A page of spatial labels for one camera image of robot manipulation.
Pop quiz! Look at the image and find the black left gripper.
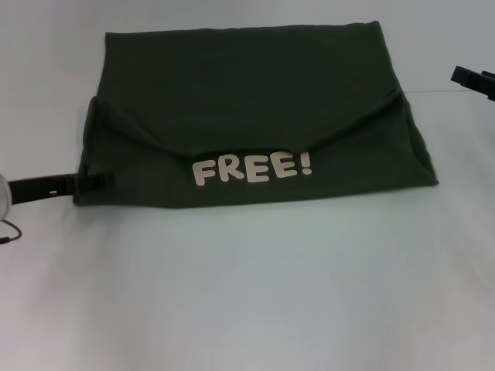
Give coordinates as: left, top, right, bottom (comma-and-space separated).
9, 172, 116, 204

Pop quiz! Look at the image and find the dark green shirt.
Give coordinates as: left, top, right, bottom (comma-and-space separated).
72, 19, 440, 208

